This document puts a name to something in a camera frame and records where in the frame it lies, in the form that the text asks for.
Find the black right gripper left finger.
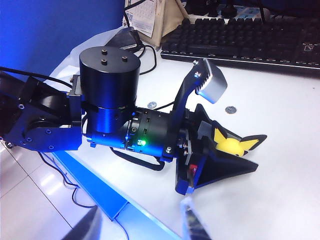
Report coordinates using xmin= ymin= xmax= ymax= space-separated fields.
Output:
xmin=61 ymin=206 xmax=103 ymax=240

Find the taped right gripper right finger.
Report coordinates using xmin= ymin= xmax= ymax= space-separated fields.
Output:
xmin=179 ymin=196 xmax=213 ymax=240

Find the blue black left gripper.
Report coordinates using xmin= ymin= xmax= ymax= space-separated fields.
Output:
xmin=174 ymin=103 xmax=259 ymax=195

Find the yellow Pichu doll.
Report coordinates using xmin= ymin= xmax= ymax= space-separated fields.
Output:
xmin=212 ymin=126 xmax=268 ymax=159

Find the black mechanical keyboard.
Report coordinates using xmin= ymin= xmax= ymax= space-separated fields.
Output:
xmin=160 ymin=17 xmax=320 ymax=78

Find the black power plug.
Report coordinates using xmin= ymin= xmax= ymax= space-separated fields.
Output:
xmin=221 ymin=0 xmax=238 ymax=16

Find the white power strip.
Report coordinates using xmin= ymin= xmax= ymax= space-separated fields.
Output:
xmin=186 ymin=4 xmax=272 ymax=23

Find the black power adapter box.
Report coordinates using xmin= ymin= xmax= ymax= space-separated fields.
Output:
xmin=104 ymin=27 xmax=143 ymax=53

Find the white desk calendar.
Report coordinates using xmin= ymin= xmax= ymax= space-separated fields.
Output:
xmin=123 ymin=0 xmax=161 ymax=38

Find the white plastic bag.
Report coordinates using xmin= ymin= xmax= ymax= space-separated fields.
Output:
xmin=48 ymin=27 xmax=131 ymax=78

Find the blue cubicle partition panel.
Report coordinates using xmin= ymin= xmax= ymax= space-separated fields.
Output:
xmin=0 ymin=0 xmax=126 ymax=83

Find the thin black hanging cable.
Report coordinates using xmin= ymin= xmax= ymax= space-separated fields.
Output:
xmin=37 ymin=151 xmax=99 ymax=209

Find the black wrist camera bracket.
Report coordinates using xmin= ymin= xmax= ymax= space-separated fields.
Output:
xmin=162 ymin=59 xmax=204 ymax=162

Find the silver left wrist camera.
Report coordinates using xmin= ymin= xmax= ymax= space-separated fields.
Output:
xmin=196 ymin=58 xmax=228 ymax=105

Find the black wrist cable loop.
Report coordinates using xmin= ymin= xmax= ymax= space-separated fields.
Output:
xmin=109 ymin=146 xmax=167 ymax=173

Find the black adapter cable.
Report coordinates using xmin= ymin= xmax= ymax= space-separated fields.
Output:
xmin=136 ymin=44 xmax=158 ymax=76

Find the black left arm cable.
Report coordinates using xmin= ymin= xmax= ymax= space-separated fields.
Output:
xmin=0 ymin=65 xmax=76 ymax=89

